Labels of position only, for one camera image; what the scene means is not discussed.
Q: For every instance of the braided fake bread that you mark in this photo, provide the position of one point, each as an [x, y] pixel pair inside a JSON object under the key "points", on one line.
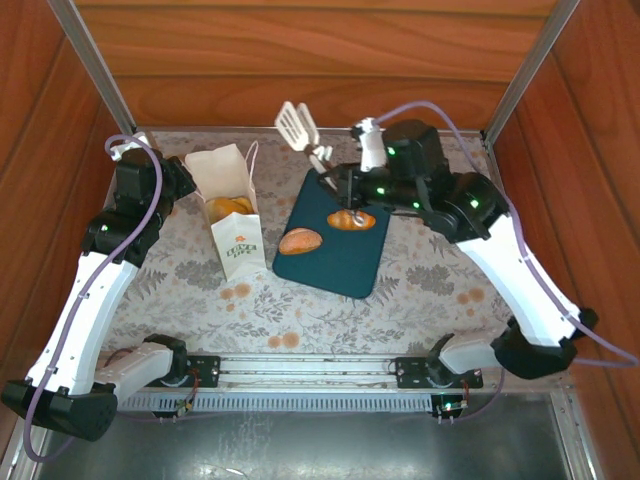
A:
{"points": [[220, 209]]}

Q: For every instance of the small controller board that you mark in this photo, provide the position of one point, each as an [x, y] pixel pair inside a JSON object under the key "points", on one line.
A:
{"points": [[185, 406], [450, 406]]}

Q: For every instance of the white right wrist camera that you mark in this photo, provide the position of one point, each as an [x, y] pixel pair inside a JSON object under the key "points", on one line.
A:
{"points": [[371, 147]]}

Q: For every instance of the oval pink-sprinkled fake bread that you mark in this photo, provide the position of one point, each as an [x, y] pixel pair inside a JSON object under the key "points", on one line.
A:
{"points": [[300, 241]]}

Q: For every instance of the aluminium frame post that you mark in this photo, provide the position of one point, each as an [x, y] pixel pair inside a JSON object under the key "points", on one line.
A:
{"points": [[95, 70], [530, 70]]}

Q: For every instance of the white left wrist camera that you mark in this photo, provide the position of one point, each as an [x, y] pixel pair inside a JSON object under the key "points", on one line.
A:
{"points": [[125, 149]]}

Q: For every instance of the floral tablecloth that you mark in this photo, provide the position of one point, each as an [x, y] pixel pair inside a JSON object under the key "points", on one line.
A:
{"points": [[310, 320]]}

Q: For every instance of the long striped fake bread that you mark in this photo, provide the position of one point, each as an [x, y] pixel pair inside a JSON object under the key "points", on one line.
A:
{"points": [[340, 221]]}

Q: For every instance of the teal rectangular tray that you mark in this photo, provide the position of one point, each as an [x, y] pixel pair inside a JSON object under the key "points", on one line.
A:
{"points": [[330, 260]]}

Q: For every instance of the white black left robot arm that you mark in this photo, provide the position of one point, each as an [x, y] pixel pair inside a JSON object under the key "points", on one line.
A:
{"points": [[80, 320]]}

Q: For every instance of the grey metal panel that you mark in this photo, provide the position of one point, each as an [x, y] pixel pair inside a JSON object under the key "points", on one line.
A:
{"points": [[300, 445]]}

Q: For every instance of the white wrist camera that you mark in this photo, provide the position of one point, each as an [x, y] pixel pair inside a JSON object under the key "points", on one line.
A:
{"points": [[125, 149], [371, 147]]}

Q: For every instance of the white paper bag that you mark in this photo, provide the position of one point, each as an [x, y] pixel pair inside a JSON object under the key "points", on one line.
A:
{"points": [[235, 250]]}

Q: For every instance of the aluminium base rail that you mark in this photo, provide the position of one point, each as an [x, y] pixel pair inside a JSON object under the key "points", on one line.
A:
{"points": [[300, 367]]}

